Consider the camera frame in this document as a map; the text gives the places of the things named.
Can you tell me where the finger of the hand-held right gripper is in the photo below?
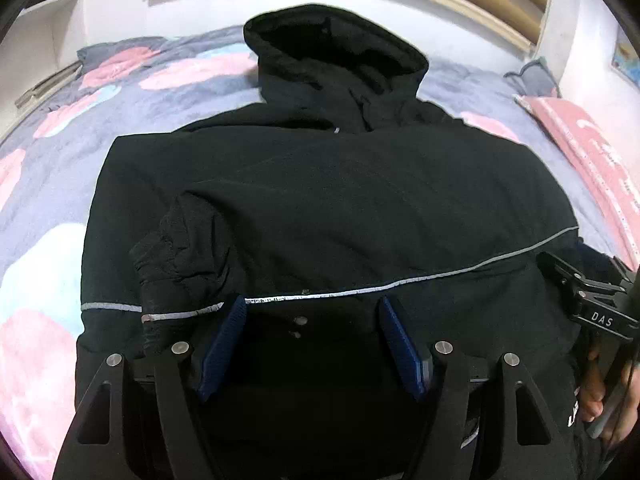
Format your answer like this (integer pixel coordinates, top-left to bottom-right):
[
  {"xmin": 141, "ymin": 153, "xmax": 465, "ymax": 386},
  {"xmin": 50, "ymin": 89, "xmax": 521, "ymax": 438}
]
[
  {"xmin": 536, "ymin": 251, "xmax": 632, "ymax": 307},
  {"xmin": 567, "ymin": 296, "xmax": 640, "ymax": 343}
]

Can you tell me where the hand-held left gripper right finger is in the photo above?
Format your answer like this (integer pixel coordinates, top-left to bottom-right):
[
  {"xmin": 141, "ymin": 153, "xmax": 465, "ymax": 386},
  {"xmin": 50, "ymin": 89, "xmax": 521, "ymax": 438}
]
[{"xmin": 377, "ymin": 295, "xmax": 581, "ymax": 480}]

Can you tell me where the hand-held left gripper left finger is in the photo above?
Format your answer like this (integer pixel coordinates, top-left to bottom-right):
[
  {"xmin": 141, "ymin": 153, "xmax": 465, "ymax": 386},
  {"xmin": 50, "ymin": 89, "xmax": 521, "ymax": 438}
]
[{"xmin": 52, "ymin": 295, "xmax": 248, "ymax": 480}]

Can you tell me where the black hooded jacket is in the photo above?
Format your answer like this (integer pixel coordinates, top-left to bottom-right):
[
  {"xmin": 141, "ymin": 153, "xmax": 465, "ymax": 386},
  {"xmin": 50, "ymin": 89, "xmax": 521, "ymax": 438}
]
[{"xmin": 74, "ymin": 4, "xmax": 608, "ymax": 480}]

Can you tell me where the person's right hand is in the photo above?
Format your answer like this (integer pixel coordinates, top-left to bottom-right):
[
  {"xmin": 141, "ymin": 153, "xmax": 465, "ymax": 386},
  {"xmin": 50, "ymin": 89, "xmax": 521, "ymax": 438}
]
[{"xmin": 580, "ymin": 347, "xmax": 640, "ymax": 442}]

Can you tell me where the pink pillow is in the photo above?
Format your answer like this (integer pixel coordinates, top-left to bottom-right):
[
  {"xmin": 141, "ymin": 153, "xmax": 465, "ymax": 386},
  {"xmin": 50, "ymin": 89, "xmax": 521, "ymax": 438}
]
[{"xmin": 515, "ymin": 94, "xmax": 640, "ymax": 281}]

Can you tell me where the grey pillow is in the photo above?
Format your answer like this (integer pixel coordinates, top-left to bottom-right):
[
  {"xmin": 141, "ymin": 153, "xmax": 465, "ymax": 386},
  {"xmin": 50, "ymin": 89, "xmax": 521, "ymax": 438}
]
[{"xmin": 504, "ymin": 58, "xmax": 561, "ymax": 98}]

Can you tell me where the grey pink printed blanket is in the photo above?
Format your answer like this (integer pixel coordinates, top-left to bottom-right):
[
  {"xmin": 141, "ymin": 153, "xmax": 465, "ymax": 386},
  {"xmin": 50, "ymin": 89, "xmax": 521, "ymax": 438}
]
[{"xmin": 0, "ymin": 24, "xmax": 628, "ymax": 480}]

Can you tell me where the white shelf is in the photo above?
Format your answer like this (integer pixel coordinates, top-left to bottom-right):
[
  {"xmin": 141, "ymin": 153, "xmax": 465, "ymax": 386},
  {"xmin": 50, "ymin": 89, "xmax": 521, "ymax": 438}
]
[{"xmin": 0, "ymin": 0, "xmax": 82, "ymax": 81}]

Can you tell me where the wall poster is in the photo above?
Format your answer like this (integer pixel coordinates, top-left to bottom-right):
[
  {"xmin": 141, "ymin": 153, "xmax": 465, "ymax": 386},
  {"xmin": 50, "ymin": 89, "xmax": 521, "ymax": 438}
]
[{"xmin": 611, "ymin": 27, "xmax": 640, "ymax": 83}]

